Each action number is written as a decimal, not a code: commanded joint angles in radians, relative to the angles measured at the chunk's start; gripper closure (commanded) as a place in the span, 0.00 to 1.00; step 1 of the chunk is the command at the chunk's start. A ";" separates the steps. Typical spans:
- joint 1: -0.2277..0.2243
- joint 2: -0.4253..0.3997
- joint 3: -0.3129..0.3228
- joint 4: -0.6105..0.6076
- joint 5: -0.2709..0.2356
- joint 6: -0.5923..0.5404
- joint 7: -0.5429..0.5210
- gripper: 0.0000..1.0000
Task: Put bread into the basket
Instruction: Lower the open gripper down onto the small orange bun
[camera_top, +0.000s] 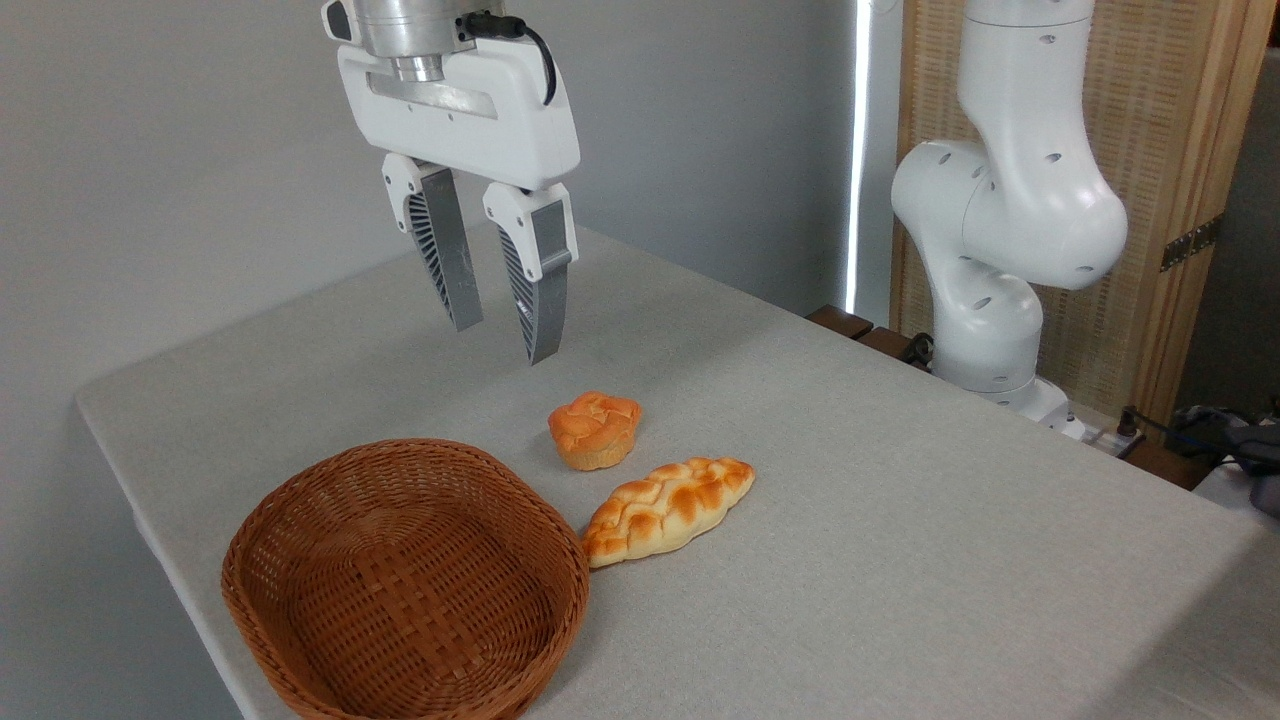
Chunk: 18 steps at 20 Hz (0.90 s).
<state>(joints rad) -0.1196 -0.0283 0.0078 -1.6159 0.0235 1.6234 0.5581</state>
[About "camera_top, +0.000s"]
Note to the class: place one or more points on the brown wicker basket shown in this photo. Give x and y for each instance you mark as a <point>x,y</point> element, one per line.
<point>400,620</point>

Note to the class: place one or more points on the metal screen hinge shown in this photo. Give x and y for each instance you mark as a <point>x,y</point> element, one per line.
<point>1190,243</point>

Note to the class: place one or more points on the dark grey device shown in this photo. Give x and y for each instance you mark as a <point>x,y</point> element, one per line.
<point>1265,470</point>

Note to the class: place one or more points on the grey tablecloth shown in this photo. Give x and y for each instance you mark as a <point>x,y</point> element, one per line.
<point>850,520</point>

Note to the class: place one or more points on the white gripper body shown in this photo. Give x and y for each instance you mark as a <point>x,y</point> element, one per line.
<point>500,130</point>

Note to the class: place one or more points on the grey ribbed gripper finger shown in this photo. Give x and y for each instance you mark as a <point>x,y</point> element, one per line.
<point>545,240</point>
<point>445,240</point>

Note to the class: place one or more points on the long braided bread loaf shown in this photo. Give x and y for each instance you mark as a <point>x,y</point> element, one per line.
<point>665,505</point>

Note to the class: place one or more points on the small round bread bun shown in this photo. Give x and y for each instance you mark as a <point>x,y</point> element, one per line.
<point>595,430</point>

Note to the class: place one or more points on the wooden rattan folding screen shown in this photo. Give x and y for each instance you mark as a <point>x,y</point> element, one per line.
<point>1160,100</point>

